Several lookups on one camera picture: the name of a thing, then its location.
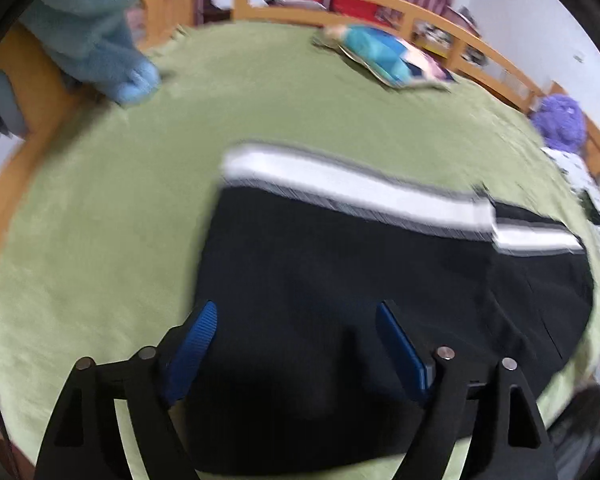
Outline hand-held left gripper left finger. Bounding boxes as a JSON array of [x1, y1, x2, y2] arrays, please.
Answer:
[[34, 301, 218, 480]]

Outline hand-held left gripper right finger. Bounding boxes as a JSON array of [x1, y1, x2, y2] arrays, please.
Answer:
[[375, 300, 558, 480]]

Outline black pants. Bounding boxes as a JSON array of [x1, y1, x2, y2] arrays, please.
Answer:
[[185, 142, 596, 478]]

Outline white floral pillow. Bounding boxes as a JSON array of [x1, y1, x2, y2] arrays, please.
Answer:
[[540, 147, 600, 283]]

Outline green fleece blanket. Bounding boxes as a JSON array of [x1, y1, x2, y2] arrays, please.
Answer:
[[0, 20, 600, 480]]

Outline purple plush toy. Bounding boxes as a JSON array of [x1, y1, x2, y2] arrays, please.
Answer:
[[530, 94, 589, 154]]

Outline geometric print pillow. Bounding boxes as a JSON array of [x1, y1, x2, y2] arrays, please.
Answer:
[[312, 24, 456, 92]]

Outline grey blue plush piece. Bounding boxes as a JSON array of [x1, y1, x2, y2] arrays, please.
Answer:
[[0, 70, 31, 148]]

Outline light blue fleece robe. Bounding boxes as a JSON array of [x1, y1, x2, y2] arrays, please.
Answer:
[[17, 0, 201, 107]]

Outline wooden bed frame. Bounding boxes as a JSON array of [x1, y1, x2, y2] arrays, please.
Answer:
[[0, 0, 600, 461]]

